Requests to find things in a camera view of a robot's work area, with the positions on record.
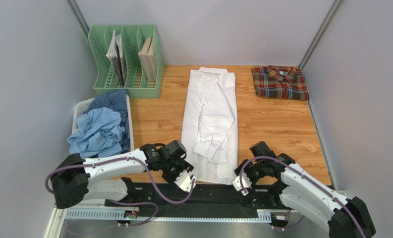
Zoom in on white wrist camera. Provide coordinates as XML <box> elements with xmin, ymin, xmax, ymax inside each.
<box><xmin>232</xmin><ymin>173</ymin><xmax>252</xmax><ymax>196</ymax></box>
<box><xmin>174</xmin><ymin>170</ymin><xmax>197</xmax><ymax>193</ymax></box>

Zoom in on dark blue checked shirt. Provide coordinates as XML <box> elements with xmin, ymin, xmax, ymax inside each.
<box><xmin>84</xmin><ymin>89</ymin><xmax>132</xmax><ymax>153</ymax></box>

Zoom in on white long sleeve shirt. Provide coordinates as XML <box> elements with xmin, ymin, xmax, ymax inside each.
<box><xmin>181</xmin><ymin>67</ymin><xmax>238</xmax><ymax>185</ymax></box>

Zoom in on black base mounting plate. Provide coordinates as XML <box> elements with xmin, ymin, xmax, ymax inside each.
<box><xmin>120</xmin><ymin>181</ymin><xmax>289</xmax><ymax>217</ymax></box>

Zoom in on green plastic file organizer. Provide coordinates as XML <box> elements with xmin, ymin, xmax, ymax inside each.
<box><xmin>88</xmin><ymin>25</ymin><xmax>164</xmax><ymax>99</ymax></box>

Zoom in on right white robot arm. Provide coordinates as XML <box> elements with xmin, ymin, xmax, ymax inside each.
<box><xmin>232</xmin><ymin>141</ymin><xmax>377</xmax><ymax>238</ymax></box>

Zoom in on magazines in organizer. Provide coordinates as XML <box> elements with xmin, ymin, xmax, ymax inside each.
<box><xmin>106</xmin><ymin>30</ymin><xmax>127</xmax><ymax>87</ymax></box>

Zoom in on aluminium frame rail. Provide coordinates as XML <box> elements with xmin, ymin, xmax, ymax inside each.
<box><xmin>44</xmin><ymin>206</ymin><xmax>362</xmax><ymax>238</ymax></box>

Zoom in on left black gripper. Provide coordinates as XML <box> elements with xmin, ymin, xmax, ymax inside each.
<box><xmin>162</xmin><ymin>157</ymin><xmax>194</xmax><ymax>190</ymax></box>

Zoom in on beige books in organizer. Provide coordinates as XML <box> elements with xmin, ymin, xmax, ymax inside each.
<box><xmin>138</xmin><ymin>37</ymin><xmax>157</xmax><ymax>84</ymax></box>

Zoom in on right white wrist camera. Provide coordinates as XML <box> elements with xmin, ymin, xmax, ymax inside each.
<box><xmin>232</xmin><ymin>173</ymin><xmax>252</xmax><ymax>196</ymax></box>

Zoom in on light blue crumpled shirt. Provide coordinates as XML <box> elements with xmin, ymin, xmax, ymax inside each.
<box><xmin>67</xmin><ymin>107</ymin><xmax>125</xmax><ymax>158</ymax></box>

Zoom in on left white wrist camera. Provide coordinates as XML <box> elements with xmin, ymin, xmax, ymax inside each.
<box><xmin>174</xmin><ymin>170</ymin><xmax>197</xmax><ymax>193</ymax></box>

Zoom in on white laundry basket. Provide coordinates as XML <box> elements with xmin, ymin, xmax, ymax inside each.
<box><xmin>72</xmin><ymin>95</ymin><xmax>135</xmax><ymax>151</ymax></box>

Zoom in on folded red plaid shirt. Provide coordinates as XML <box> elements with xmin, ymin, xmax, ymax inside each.
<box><xmin>251</xmin><ymin>65</ymin><xmax>309</xmax><ymax>101</ymax></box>

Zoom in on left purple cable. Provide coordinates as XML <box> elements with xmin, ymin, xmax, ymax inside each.
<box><xmin>44</xmin><ymin>156</ymin><xmax>197</xmax><ymax>229</ymax></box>

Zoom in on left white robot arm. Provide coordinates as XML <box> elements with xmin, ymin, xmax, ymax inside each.
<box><xmin>45</xmin><ymin>140</ymin><xmax>196</xmax><ymax>209</ymax></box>

